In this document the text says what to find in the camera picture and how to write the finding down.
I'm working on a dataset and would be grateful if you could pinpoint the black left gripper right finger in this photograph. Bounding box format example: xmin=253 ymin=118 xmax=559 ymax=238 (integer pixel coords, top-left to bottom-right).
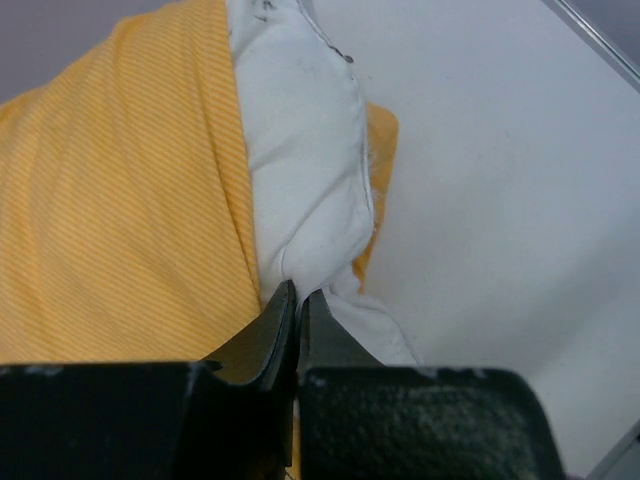
xmin=298 ymin=291 xmax=565 ymax=479

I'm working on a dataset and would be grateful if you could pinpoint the yellow printed pillowcase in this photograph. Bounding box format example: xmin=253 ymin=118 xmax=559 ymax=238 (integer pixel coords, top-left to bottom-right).
xmin=1 ymin=1 xmax=398 ymax=369

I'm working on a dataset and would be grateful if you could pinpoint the aluminium table edge rail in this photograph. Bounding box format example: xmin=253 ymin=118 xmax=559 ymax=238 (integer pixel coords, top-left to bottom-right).
xmin=542 ymin=0 xmax=639 ymax=92

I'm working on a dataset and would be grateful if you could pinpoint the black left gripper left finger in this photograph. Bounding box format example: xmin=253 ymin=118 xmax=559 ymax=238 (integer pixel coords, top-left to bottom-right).
xmin=1 ymin=282 xmax=297 ymax=479

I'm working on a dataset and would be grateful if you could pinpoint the aluminium front frame rail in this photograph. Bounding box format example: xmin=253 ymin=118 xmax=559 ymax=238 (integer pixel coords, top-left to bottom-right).
xmin=585 ymin=421 xmax=640 ymax=480

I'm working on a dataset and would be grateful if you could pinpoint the white pillow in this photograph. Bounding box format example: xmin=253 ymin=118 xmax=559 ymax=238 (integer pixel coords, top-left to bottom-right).
xmin=227 ymin=1 xmax=415 ymax=366

